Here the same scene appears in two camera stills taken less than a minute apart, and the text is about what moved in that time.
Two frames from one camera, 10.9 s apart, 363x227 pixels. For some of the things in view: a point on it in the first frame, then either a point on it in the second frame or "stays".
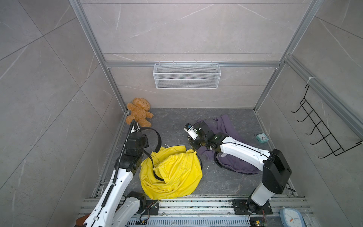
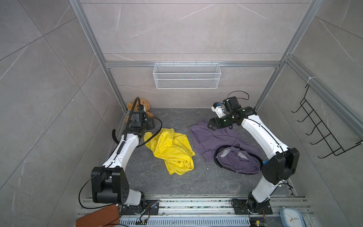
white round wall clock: [291, 217] stays
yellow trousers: [180, 169] -> [174, 148]
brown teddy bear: [139, 110] stays
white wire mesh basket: [187, 75] stays
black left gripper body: [144, 144] -> [144, 127]
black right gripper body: [198, 143] -> [221, 122]
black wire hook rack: [329, 140] stays
